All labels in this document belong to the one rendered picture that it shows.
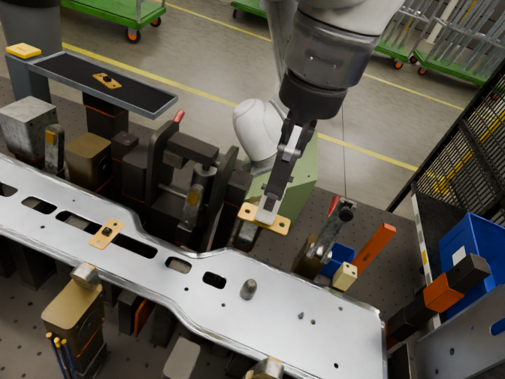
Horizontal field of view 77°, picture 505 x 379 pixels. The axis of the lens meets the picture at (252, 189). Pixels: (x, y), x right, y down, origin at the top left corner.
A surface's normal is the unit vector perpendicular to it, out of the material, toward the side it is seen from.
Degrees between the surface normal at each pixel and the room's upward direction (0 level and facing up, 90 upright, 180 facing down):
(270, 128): 67
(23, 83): 90
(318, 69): 90
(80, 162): 90
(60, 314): 0
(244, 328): 0
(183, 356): 0
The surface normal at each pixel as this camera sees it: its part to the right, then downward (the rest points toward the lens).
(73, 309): 0.26, -0.72
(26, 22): 0.32, 0.73
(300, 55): -0.72, 0.31
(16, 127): -0.28, 0.58
